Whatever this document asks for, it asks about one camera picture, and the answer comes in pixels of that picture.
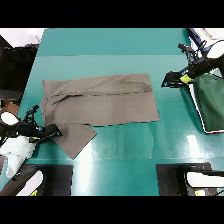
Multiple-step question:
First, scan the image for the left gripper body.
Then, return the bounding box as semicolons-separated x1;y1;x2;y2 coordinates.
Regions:
29;123;64;145

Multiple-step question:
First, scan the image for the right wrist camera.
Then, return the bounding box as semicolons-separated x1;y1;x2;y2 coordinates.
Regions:
177;42;198;65

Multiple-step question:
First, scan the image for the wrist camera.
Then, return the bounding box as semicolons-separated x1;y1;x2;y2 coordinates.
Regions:
23;104;41;124
177;42;198;65

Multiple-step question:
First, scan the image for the grey-brown shirt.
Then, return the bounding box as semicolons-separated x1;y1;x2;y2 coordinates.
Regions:
39;73;161;161

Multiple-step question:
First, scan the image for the white garment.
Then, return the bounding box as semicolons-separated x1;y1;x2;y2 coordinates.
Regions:
0;134;37;180

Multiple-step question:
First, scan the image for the black garment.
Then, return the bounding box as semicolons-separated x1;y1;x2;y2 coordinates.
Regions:
0;44;40;92

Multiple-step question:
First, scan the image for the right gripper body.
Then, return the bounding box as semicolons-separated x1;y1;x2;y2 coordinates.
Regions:
160;70;195;89

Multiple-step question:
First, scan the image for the dark green garment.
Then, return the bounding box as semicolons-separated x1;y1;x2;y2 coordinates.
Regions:
192;73;224;133

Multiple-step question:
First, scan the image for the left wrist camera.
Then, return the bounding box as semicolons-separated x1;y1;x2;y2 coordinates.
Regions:
23;104;41;124

